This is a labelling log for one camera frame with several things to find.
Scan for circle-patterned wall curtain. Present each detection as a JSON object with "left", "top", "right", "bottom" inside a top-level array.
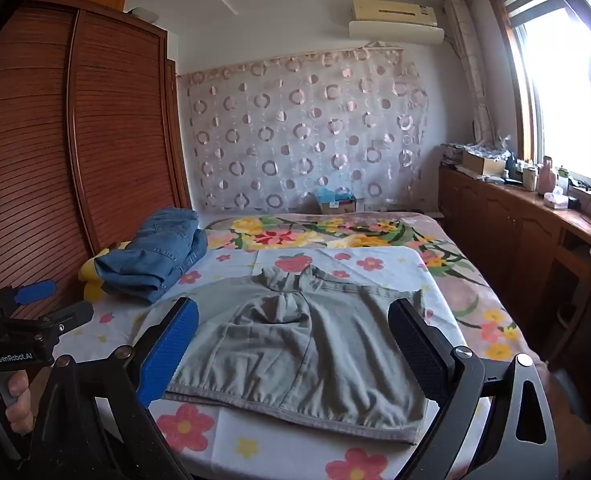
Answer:
[{"left": 178, "top": 45, "right": 429, "bottom": 213}]

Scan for wall air conditioner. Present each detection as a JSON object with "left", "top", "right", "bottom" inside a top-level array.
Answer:
[{"left": 348, "top": 0, "right": 446, "bottom": 43}]

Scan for yellow cloth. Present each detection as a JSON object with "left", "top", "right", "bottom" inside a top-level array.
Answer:
[{"left": 78, "top": 242, "right": 132, "bottom": 302}]

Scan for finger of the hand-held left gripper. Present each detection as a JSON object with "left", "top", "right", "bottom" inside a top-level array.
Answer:
[
  {"left": 5, "top": 302, "right": 94, "bottom": 347},
  {"left": 0, "top": 280, "right": 57, "bottom": 312}
]

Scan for brown wooden wardrobe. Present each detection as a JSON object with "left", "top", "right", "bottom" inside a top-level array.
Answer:
[{"left": 0, "top": 0, "right": 193, "bottom": 396}]

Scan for white floral bed sheet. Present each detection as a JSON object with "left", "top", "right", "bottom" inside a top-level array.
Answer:
[{"left": 50, "top": 245, "right": 476, "bottom": 480}]

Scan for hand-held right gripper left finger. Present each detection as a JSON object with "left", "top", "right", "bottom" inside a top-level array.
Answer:
[{"left": 25, "top": 297, "right": 201, "bottom": 480}]

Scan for pale window curtain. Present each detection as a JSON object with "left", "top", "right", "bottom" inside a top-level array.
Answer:
[{"left": 445, "top": 0, "right": 496, "bottom": 146}]

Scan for wooden counter cabinet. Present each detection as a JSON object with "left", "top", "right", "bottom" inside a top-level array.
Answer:
[{"left": 438, "top": 165, "right": 591, "bottom": 376}]

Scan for cardboard box with blue bag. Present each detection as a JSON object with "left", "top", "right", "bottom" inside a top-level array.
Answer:
[{"left": 318, "top": 187, "right": 366, "bottom": 215}]

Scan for pink floral blanket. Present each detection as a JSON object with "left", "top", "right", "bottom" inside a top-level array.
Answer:
[{"left": 195, "top": 210, "right": 546, "bottom": 376}]

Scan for blue jeans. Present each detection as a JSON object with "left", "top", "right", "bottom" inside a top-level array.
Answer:
[{"left": 94, "top": 207, "right": 208, "bottom": 305}]

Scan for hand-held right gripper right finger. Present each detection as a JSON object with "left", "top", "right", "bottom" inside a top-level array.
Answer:
[{"left": 388, "top": 298, "right": 561, "bottom": 480}]

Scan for window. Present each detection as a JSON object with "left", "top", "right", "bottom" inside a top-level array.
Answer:
[{"left": 485, "top": 0, "right": 591, "bottom": 196}]

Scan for pile of plastic bags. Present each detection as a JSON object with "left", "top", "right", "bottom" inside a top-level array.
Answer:
[{"left": 440, "top": 136, "right": 515, "bottom": 161}]

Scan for pink tissue box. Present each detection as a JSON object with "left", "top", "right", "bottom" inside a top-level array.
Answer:
[{"left": 543, "top": 187, "right": 571, "bottom": 209}]

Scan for grey-green pants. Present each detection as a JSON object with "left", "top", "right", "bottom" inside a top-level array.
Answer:
[{"left": 165, "top": 265, "right": 429, "bottom": 446}]

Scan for dark chair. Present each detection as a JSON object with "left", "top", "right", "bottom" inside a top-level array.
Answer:
[{"left": 545, "top": 240, "right": 591, "bottom": 411}]

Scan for open cardboard box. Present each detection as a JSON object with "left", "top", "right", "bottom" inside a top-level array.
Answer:
[{"left": 463, "top": 151, "right": 507, "bottom": 176}]

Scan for pale pink bottle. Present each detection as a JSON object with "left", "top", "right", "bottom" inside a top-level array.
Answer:
[{"left": 538, "top": 156, "right": 559, "bottom": 195}]

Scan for person's left hand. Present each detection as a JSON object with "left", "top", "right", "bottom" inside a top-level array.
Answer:
[{"left": 0, "top": 370, "right": 34, "bottom": 443}]

